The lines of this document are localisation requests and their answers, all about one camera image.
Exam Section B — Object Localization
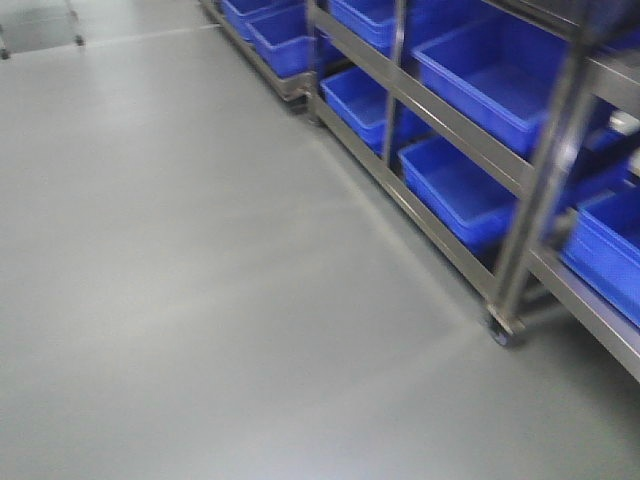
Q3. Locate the stainless steel shelf rack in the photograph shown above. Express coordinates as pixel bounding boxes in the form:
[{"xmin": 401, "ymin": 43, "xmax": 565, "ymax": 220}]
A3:
[{"xmin": 202, "ymin": 1, "xmax": 639, "ymax": 375}]

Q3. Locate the blue plastic bin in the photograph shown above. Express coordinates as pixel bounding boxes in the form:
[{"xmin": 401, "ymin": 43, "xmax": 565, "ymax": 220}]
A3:
[
  {"xmin": 412, "ymin": 14, "xmax": 568, "ymax": 158},
  {"xmin": 398, "ymin": 137, "xmax": 516, "ymax": 254},
  {"xmin": 319, "ymin": 65, "xmax": 431, "ymax": 157},
  {"xmin": 561, "ymin": 187, "xmax": 639, "ymax": 325},
  {"xmin": 247, "ymin": 3, "xmax": 312, "ymax": 79},
  {"xmin": 328, "ymin": 0, "xmax": 431, "ymax": 58}
]

